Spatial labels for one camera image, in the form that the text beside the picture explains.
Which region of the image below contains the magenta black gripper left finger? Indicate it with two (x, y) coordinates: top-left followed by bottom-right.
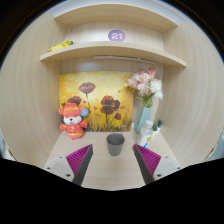
(66, 144), (93, 185)

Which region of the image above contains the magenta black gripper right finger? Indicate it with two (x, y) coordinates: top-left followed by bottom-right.
(134, 144), (161, 184)

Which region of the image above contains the clear plastic water bottle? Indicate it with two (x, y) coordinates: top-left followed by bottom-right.
(137, 120), (153, 147)

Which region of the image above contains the small potted succulent left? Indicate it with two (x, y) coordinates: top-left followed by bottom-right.
(152, 122), (158, 132)

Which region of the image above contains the small potted succulent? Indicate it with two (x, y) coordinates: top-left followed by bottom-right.
(157, 119), (163, 130)
(152, 122), (158, 132)

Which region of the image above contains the grey plastic cup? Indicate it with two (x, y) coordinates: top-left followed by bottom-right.
(106, 133), (125, 156)

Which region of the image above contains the small potted succulent right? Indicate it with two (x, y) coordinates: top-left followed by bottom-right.
(157, 119), (163, 130)

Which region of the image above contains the teal ceramic vase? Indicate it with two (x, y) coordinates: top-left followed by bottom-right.
(134, 107), (151, 133)

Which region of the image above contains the red plush fortune doll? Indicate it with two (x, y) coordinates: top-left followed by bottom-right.
(58, 103), (89, 140)

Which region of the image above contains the poppy flower painting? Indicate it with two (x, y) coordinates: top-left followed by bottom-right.
(59, 71), (133, 132)

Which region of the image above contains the pink white flower bouquet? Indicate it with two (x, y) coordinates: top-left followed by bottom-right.
(126, 68), (163, 108)

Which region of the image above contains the wooden lower shelf board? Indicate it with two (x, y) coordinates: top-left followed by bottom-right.
(40, 41), (187, 67)

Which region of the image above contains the wooden shelf board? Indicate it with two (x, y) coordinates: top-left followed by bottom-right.
(55, 3), (178, 32)
(40, 41), (187, 67)

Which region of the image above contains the yellow object on shelf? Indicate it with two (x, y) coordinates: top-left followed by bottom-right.
(48, 41), (73, 52)

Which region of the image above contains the purple number 21 sticker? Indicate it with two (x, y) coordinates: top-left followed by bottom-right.
(108, 30), (126, 42)

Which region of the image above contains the wooden upper shelf board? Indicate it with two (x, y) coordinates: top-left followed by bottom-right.
(55, 3), (178, 32)

